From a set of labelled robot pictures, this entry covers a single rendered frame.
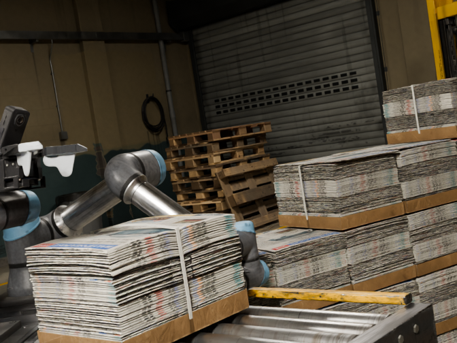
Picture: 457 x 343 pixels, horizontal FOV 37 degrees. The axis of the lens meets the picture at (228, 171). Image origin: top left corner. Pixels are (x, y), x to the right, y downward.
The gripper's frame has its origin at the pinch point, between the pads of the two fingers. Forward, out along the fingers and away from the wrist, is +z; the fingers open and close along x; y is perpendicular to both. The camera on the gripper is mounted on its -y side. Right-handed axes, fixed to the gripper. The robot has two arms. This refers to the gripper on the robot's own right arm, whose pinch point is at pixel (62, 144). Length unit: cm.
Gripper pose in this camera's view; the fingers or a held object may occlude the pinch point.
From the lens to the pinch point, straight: 130.4
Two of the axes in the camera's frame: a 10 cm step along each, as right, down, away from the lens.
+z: 8.6, -1.0, -5.1
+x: -5.1, -0.1, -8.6
